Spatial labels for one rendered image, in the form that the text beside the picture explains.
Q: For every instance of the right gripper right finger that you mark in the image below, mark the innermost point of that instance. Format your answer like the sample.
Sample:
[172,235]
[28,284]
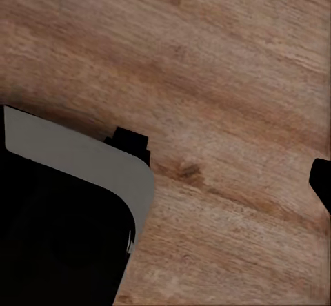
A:
[320,180]

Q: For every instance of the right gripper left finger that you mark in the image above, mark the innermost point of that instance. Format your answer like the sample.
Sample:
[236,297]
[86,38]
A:
[16,183]

